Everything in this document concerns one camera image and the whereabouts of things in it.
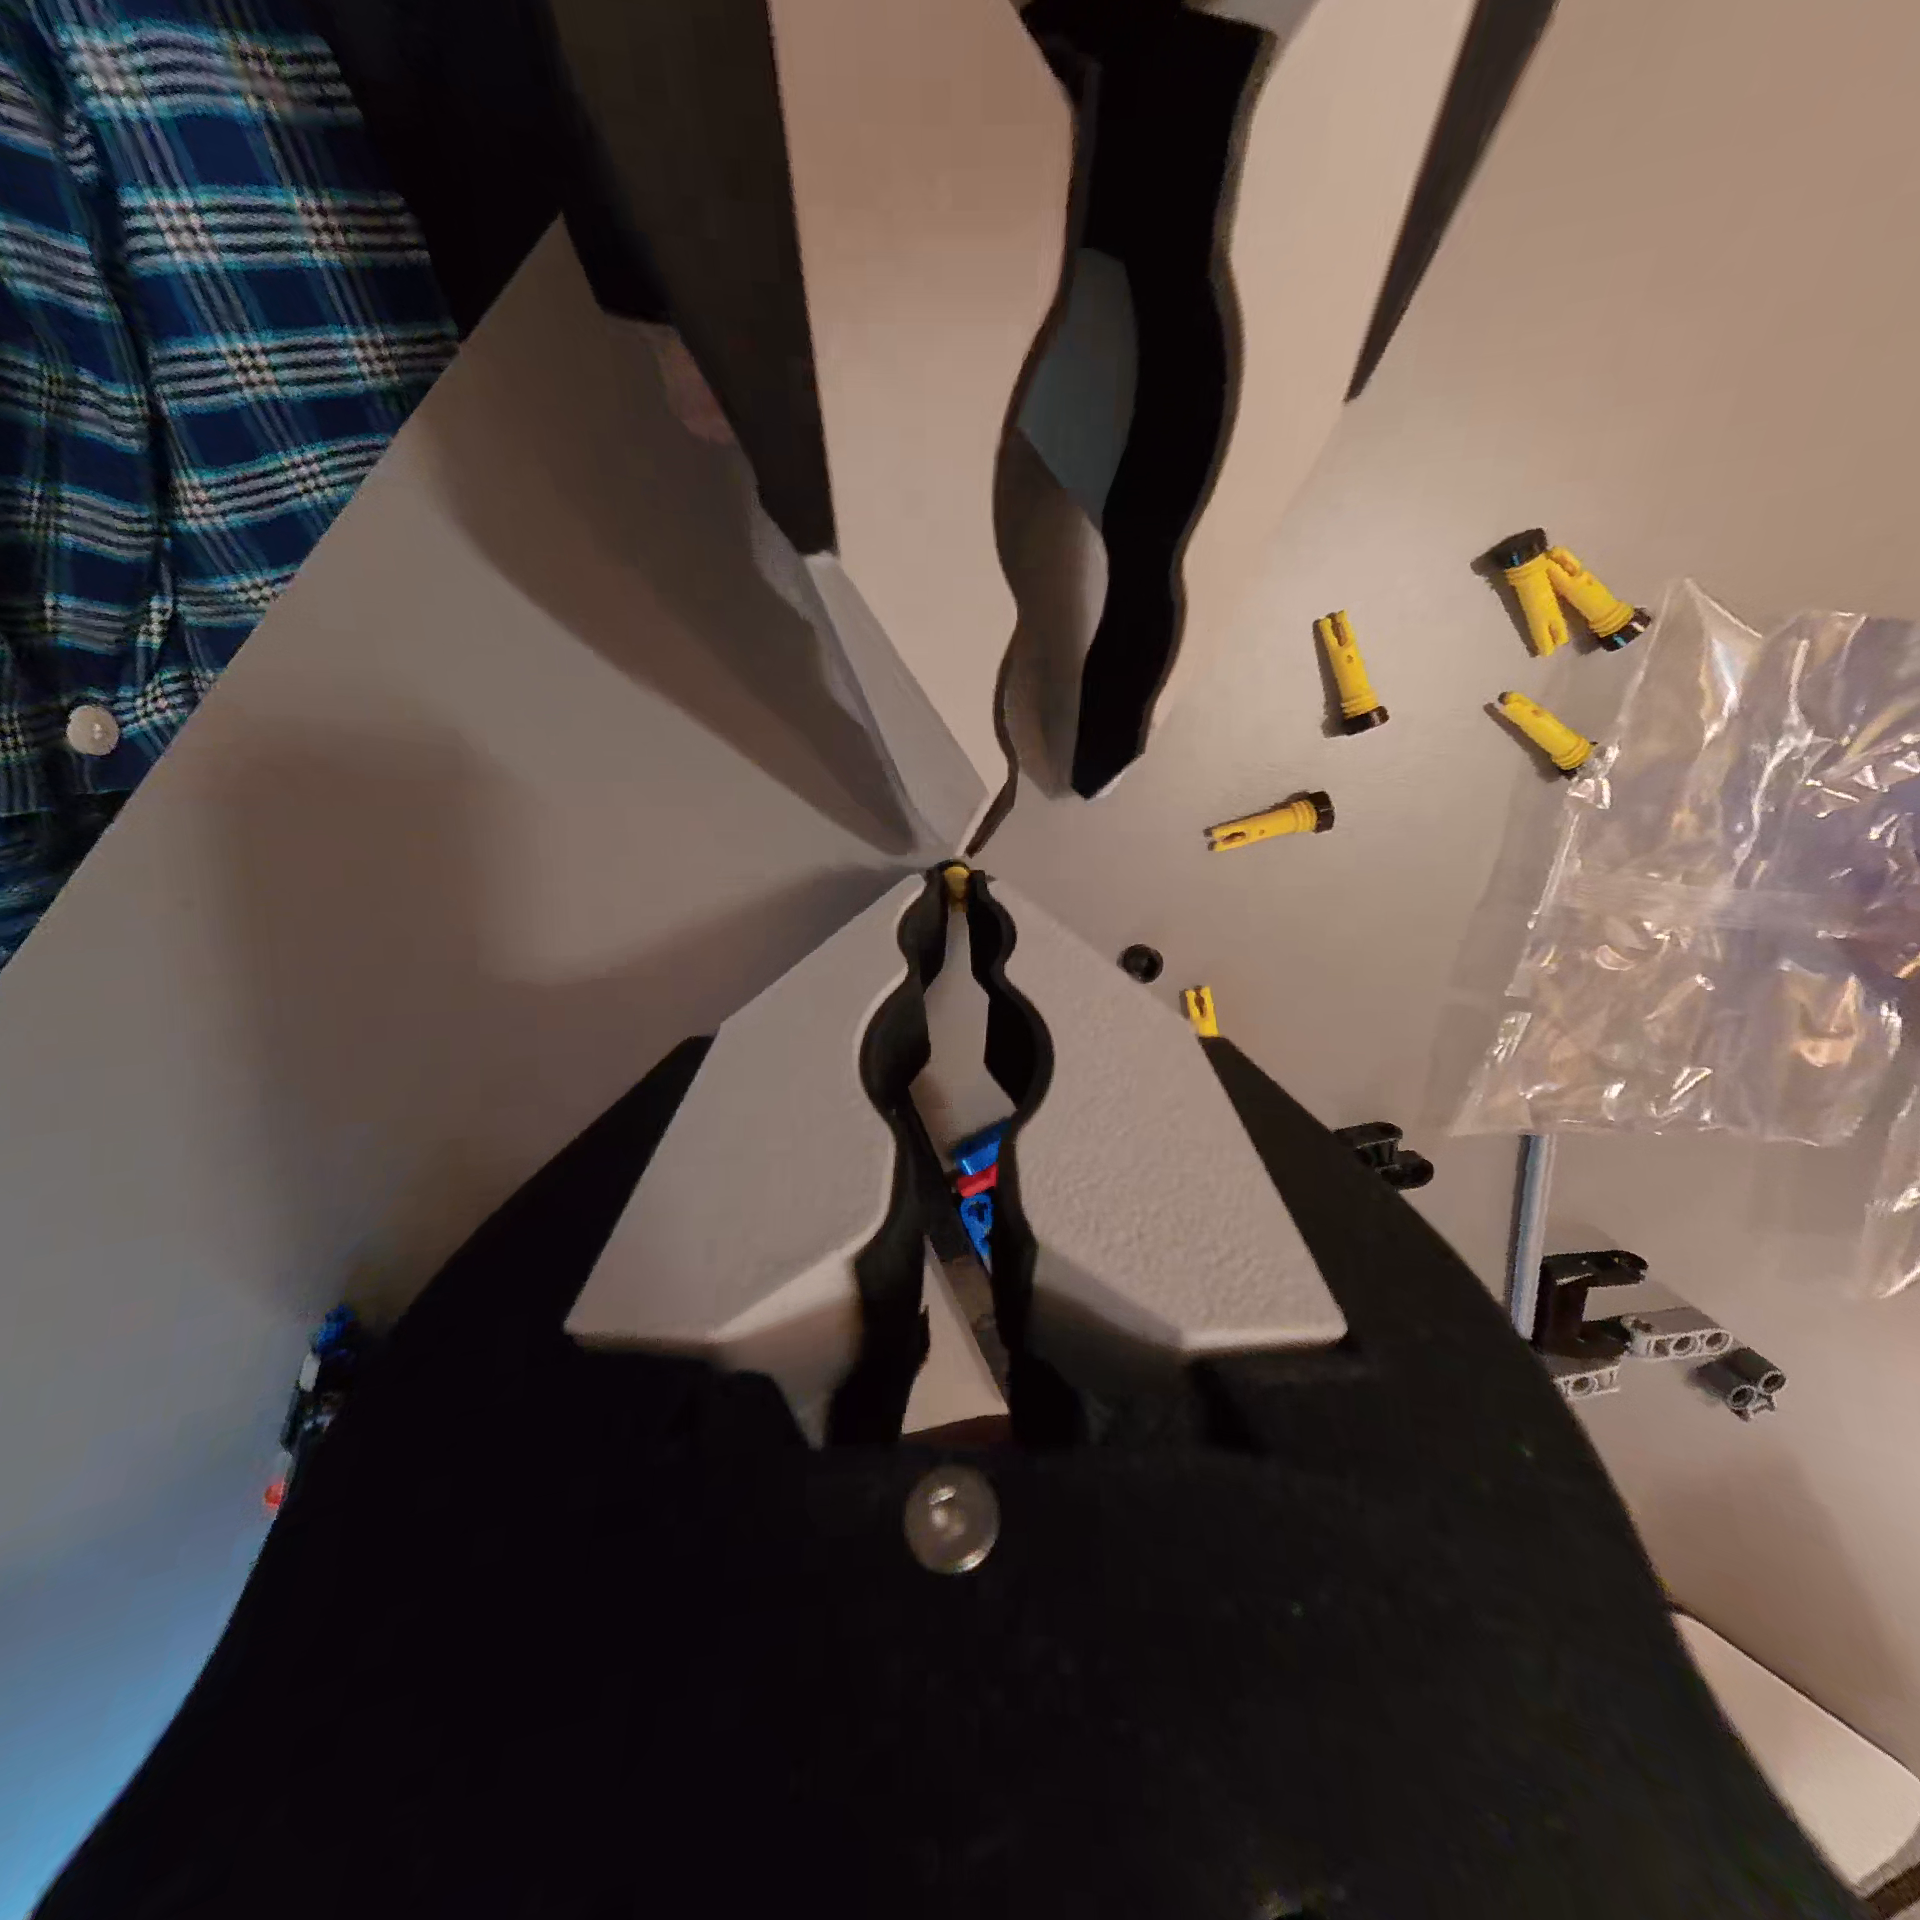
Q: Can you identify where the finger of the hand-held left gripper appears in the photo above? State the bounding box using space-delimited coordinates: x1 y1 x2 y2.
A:
1019 0 1478 800
777 0 1070 862

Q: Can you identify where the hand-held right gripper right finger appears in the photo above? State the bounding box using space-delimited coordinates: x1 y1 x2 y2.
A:
961 873 1347 1449

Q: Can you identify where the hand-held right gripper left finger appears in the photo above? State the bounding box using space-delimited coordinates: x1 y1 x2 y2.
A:
562 879 963 1449

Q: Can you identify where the long grey lego axle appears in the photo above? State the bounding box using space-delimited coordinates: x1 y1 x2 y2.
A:
1506 1131 1555 1338

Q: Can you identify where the cluster of yellow lego pins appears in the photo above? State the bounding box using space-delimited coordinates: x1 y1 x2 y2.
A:
1179 528 1653 1041

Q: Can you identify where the lego engine assembly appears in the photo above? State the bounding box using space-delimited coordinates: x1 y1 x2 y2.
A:
270 1303 365 1513

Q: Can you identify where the clear plastic bag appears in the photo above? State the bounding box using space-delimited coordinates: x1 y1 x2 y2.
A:
1446 576 1920 1150
1851 1049 1920 1299

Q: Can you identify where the white stand base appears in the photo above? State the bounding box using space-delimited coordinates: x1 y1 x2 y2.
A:
1668 1611 1920 1901

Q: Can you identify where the black lego bracket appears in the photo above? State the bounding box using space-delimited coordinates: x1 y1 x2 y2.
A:
1534 1249 1653 1354

